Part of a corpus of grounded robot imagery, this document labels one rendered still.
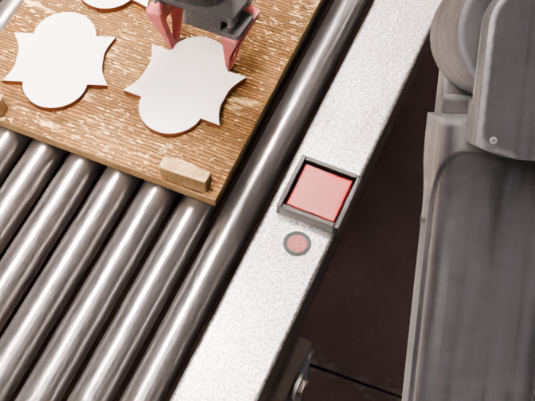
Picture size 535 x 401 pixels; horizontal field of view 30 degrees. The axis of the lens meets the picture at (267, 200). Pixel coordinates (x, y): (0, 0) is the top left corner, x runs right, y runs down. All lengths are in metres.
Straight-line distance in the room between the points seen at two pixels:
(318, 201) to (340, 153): 0.08
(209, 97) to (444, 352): 0.79
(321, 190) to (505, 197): 0.72
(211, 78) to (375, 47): 0.22
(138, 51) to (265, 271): 0.33
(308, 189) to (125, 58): 0.29
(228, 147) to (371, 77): 0.21
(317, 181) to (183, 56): 0.23
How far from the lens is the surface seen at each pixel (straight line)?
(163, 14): 1.19
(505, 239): 0.44
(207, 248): 1.12
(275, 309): 1.09
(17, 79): 1.25
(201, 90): 1.20
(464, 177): 0.43
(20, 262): 1.14
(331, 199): 1.14
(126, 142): 1.18
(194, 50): 1.24
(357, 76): 1.26
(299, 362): 1.16
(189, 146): 1.17
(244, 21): 1.17
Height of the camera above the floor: 1.91
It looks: 60 degrees down
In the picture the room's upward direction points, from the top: straight up
